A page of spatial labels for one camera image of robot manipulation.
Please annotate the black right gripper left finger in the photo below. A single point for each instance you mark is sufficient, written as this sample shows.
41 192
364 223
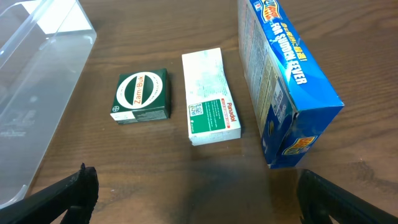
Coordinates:
74 197

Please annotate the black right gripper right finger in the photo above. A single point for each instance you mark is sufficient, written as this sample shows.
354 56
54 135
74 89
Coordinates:
321 201

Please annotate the blue Kool Fever box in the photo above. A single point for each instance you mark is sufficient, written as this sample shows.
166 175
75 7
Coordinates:
293 100

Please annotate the green Zam-Buk box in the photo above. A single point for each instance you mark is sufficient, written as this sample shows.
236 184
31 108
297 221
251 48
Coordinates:
142 96

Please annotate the white green Panadol box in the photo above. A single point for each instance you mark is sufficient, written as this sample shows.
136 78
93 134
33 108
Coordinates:
211 113

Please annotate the clear plastic container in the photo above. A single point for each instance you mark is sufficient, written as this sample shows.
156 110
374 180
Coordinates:
44 47

